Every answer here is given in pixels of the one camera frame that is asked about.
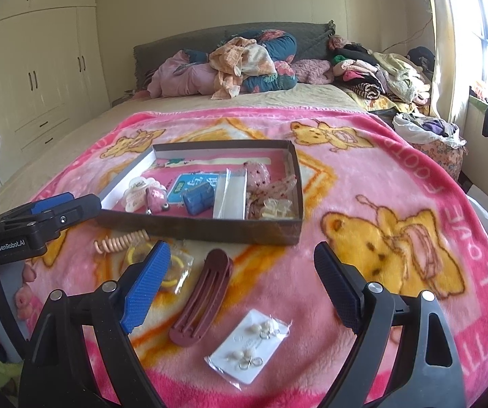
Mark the pile of clothes on bed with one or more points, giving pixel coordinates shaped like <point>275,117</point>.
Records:
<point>176,46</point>

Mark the blue hair clip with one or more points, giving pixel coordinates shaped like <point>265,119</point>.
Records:
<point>197,199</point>

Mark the pink hair clip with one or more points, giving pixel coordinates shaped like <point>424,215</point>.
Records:
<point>156,197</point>

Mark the shallow brown cardboard box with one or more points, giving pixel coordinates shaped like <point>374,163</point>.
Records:
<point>210,231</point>

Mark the dark teal floral quilt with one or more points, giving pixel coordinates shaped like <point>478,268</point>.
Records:
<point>278,46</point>

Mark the pink printed blanket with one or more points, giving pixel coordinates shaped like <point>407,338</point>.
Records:
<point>312,348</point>

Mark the cream curtain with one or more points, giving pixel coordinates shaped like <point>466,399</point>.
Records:
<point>448,51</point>

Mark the maroon hair clip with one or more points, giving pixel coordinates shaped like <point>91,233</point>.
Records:
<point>201,297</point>

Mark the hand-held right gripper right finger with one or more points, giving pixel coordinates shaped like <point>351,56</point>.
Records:
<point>337,284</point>

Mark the pink quilt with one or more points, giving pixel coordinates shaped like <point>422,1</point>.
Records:
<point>176,78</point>

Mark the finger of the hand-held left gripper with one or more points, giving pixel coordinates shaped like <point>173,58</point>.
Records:
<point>52,203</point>
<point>78,212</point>

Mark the pink fluffy cloth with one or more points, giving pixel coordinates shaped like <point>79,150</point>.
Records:
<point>312,70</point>

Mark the white hair claw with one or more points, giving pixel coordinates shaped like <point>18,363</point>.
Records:
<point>135,195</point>

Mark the bed with beige sheet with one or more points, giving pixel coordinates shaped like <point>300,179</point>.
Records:
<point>269,95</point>

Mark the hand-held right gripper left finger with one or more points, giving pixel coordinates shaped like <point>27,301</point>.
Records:
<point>146,289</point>

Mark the floral bag of clothes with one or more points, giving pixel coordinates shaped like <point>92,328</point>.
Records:
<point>443,153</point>

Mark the cream wardrobe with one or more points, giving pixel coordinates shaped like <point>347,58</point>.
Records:
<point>35,72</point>

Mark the clear plastic bag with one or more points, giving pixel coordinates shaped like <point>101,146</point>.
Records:
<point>229,197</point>

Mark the beige orange patterned cloth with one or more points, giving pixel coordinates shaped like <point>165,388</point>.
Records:
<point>235,57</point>

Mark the cream pearl hair claw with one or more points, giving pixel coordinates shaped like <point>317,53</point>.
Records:
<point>275,210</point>

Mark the earring card in clear packet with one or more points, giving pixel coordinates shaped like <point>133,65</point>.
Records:
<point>244,348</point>

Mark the blue printed booklet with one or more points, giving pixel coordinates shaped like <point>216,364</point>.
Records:
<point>180,187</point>

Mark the polka-dot beige bow hair clip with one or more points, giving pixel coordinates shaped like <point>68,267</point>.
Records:
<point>258,174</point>

